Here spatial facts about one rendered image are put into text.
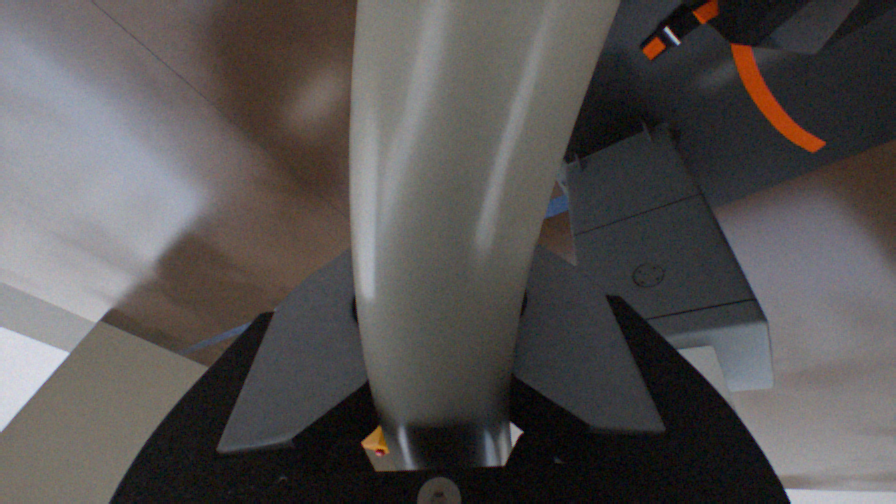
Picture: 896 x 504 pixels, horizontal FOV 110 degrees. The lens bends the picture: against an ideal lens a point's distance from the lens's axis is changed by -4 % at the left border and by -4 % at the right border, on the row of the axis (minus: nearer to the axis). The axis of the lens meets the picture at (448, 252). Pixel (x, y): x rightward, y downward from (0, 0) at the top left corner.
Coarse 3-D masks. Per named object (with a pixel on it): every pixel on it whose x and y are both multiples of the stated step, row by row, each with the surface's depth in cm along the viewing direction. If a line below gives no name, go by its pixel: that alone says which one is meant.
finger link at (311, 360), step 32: (320, 288) 10; (352, 288) 10; (288, 320) 8; (320, 320) 8; (352, 320) 8; (288, 352) 7; (320, 352) 7; (352, 352) 7; (256, 384) 7; (288, 384) 7; (320, 384) 7; (352, 384) 7; (256, 416) 6; (288, 416) 6; (320, 416) 6; (352, 416) 7; (224, 448) 6; (256, 448) 6; (320, 448) 6
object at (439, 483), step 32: (352, 448) 5; (544, 448) 5; (320, 480) 5; (352, 480) 5; (384, 480) 5; (416, 480) 5; (448, 480) 5; (480, 480) 5; (512, 480) 5; (544, 480) 5; (576, 480) 5; (608, 480) 5
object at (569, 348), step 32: (544, 256) 11; (544, 288) 9; (576, 288) 9; (544, 320) 8; (576, 320) 8; (608, 320) 8; (544, 352) 7; (576, 352) 7; (608, 352) 7; (512, 384) 7; (544, 384) 6; (576, 384) 6; (608, 384) 6; (640, 384) 6; (512, 416) 7; (544, 416) 6; (576, 416) 6; (608, 416) 6; (640, 416) 6; (576, 448) 6
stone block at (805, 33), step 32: (704, 0) 59; (736, 0) 45; (768, 0) 42; (800, 0) 40; (832, 0) 38; (864, 0) 37; (736, 32) 52; (768, 32) 49; (800, 32) 47; (832, 32) 45
